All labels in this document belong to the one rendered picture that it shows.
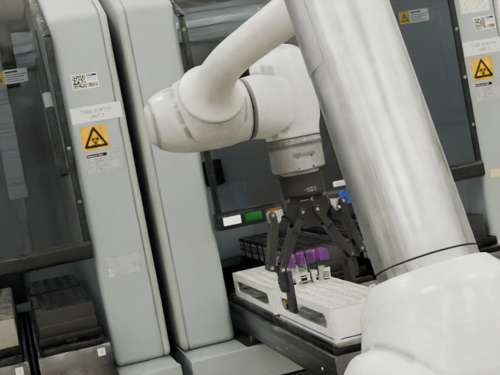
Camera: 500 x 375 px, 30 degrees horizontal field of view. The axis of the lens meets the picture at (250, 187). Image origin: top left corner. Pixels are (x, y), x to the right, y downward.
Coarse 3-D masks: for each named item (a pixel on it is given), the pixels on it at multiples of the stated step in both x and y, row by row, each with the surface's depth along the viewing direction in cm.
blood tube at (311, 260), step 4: (308, 252) 162; (312, 252) 162; (308, 256) 162; (312, 256) 162; (308, 260) 163; (312, 260) 162; (312, 264) 162; (312, 268) 163; (312, 272) 163; (316, 272) 163; (312, 276) 163; (316, 276) 163; (312, 280) 163; (316, 280) 163
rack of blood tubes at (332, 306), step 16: (304, 288) 160; (320, 288) 157; (336, 288) 154; (352, 288) 150; (368, 288) 147; (304, 304) 149; (320, 304) 141; (336, 304) 140; (352, 304) 138; (288, 320) 160; (304, 320) 151; (320, 320) 155; (336, 320) 137; (352, 320) 138; (336, 336) 137
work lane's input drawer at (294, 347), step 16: (240, 304) 190; (240, 320) 188; (256, 320) 175; (272, 320) 167; (256, 336) 178; (272, 336) 165; (288, 336) 155; (304, 336) 150; (320, 336) 143; (288, 352) 157; (304, 352) 148; (320, 352) 139; (336, 352) 135; (352, 352) 134; (304, 368) 149; (320, 368) 141; (336, 368) 133
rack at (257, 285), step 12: (240, 276) 189; (252, 276) 186; (264, 276) 183; (240, 288) 195; (252, 288) 194; (264, 288) 171; (252, 300) 182; (264, 300) 187; (276, 300) 168; (276, 312) 168
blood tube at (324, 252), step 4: (324, 248) 164; (320, 252) 163; (324, 252) 163; (320, 256) 163; (324, 256) 163; (328, 256) 163; (324, 260) 163; (328, 260) 164; (324, 264) 163; (328, 264) 163; (324, 268) 163; (328, 268) 163; (324, 272) 163; (328, 272) 163; (324, 276) 163; (328, 276) 163
